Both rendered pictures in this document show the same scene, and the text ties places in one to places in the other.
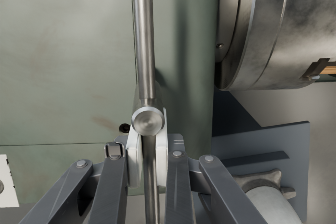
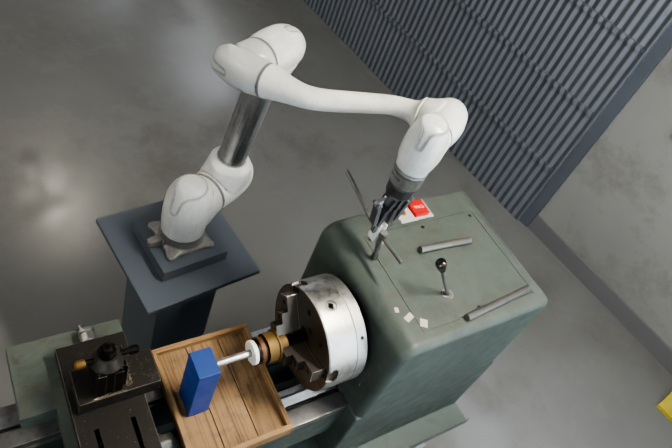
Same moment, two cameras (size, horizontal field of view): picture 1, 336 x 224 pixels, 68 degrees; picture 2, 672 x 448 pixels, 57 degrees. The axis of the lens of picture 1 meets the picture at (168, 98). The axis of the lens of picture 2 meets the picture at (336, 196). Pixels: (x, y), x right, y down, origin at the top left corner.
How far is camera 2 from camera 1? 161 cm
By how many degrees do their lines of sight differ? 37
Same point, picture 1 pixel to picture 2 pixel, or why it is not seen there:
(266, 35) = (337, 283)
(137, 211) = not seen: hidden behind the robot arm
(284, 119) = not seen: hidden behind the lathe
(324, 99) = not seen: outside the picture
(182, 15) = (372, 277)
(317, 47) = (314, 286)
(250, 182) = (197, 244)
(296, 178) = (133, 259)
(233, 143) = (215, 277)
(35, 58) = (407, 255)
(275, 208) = (197, 224)
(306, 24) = (326, 290)
